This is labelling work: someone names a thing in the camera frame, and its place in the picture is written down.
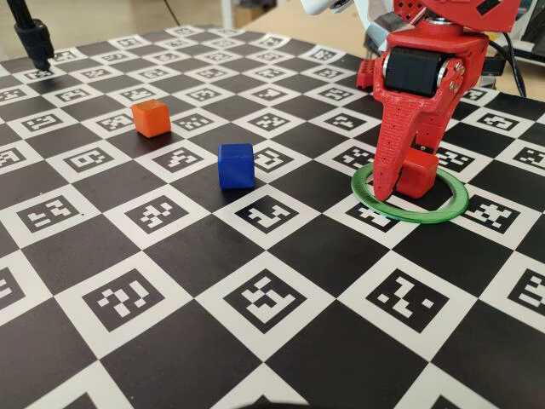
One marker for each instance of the blue cube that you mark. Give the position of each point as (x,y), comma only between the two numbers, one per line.
(236,168)

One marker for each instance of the red gripper, black motor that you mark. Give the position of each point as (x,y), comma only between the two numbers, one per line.
(415,72)

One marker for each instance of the white post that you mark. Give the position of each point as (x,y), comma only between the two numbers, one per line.
(228,13)

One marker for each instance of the cardboard box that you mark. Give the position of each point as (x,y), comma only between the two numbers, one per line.
(250,13)

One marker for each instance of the red cube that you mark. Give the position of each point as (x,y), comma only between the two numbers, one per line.
(419,174)

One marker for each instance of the red robot arm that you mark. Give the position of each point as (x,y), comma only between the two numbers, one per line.
(468,13)

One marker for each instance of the black holder edge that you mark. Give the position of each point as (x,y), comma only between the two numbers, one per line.
(279,404)

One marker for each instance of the black white marker checkerboard mat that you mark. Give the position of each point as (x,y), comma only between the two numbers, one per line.
(298,255)

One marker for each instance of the orange cube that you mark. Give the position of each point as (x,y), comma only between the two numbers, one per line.
(151,119)

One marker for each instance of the white wrist camera with mount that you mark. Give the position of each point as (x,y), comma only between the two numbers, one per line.
(323,5)

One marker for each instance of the black device corner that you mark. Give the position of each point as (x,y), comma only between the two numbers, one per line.
(535,32)

